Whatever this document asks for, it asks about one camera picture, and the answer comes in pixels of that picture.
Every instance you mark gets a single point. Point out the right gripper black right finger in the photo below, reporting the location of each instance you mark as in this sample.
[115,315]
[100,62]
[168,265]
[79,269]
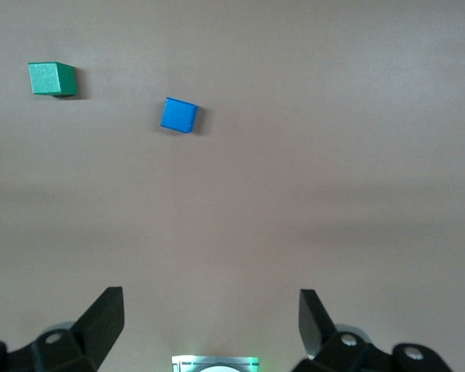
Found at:
[317,333]

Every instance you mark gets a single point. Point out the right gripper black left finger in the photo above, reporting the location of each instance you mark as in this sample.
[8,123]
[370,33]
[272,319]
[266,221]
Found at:
[97,329]

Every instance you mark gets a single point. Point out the blue wooden cube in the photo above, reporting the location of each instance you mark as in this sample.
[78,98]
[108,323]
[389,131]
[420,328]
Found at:
[178,116]

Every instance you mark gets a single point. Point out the green wooden cube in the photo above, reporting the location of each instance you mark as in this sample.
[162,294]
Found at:
[48,79]

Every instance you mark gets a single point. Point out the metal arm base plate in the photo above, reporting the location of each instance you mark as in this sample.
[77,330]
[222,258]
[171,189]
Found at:
[182,363]

